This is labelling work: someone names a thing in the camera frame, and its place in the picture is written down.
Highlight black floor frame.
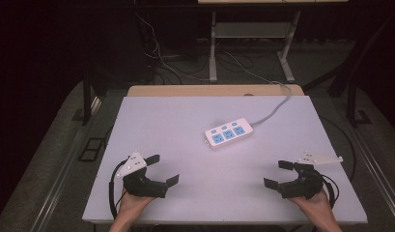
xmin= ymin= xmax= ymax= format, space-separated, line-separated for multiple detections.
xmin=77 ymin=136 xmax=106 ymax=162

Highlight black floor cable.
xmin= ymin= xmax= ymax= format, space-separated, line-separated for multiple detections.
xmin=319 ymin=115 xmax=357 ymax=183

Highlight black stand leg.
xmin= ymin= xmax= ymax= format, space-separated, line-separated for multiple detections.
xmin=345 ymin=76 xmax=373 ymax=129
xmin=71 ymin=69 xmax=101 ymax=128

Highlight white floor cable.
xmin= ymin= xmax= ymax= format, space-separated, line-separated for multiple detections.
xmin=133 ymin=12 xmax=212 ymax=83

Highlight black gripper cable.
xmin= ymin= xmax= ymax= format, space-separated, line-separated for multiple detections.
xmin=320 ymin=173 xmax=341 ymax=209
xmin=108 ymin=157 xmax=130 ymax=220

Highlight grey metal stand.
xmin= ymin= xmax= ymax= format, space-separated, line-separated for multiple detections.
xmin=208 ymin=10 xmax=302 ymax=85

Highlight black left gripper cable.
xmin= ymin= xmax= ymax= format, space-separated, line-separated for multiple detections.
xmin=108 ymin=157 xmax=130 ymax=220

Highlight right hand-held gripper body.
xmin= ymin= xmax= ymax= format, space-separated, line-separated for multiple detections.
xmin=276 ymin=150 xmax=345 ymax=200

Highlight grey power strip cable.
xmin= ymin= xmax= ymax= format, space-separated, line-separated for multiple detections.
xmin=250 ymin=80 xmax=294 ymax=128

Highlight person's left hand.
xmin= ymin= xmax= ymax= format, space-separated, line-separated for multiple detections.
xmin=115 ymin=188 xmax=156 ymax=221

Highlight person's right hand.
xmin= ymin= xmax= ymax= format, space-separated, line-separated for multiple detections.
xmin=287 ymin=188 xmax=334 ymax=224

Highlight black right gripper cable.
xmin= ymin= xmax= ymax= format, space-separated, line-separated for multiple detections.
xmin=320 ymin=173 xmax=341 ymax=209

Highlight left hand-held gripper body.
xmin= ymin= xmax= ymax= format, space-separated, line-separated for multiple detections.
xmin=116 ymin=151 xmax=169 ymax=199

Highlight white power strip blue sockets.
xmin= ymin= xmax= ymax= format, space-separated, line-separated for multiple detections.
xmin=203 ymin=117 xmax=255 ymax=151

